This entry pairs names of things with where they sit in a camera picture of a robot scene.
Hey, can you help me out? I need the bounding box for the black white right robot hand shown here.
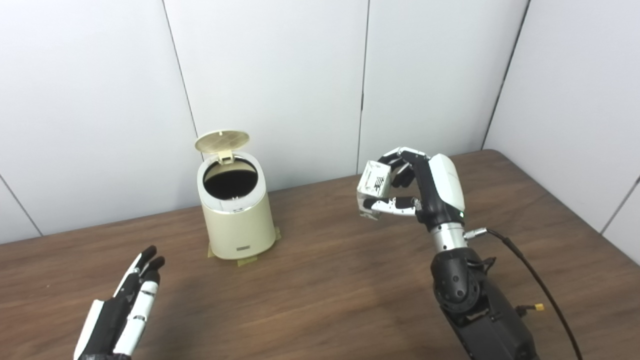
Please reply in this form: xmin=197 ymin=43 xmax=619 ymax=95
xmin=363 ymin=146 xmax=466 ymax=232

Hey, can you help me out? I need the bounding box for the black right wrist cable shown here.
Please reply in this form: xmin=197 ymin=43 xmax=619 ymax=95
xmin=463 ymin=227 xmax=584 ymax=360

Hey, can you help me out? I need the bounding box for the white green milk carton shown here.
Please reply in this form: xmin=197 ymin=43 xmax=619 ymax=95
xmin=356 ymin=160 xmax=393 ymax=221

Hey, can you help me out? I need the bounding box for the cream-colored round bin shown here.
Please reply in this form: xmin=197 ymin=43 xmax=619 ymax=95
xmin=194 ymin=130 xmax=277 ymax=261

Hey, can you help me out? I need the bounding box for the cream round bin lid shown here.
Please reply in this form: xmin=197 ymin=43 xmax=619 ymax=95
xmin=194 ymin=130 xmax=251 ymax=165

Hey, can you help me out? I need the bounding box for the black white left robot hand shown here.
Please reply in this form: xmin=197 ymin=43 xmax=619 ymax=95
xmin=73 ymin=245 xmax=166 ymax=360

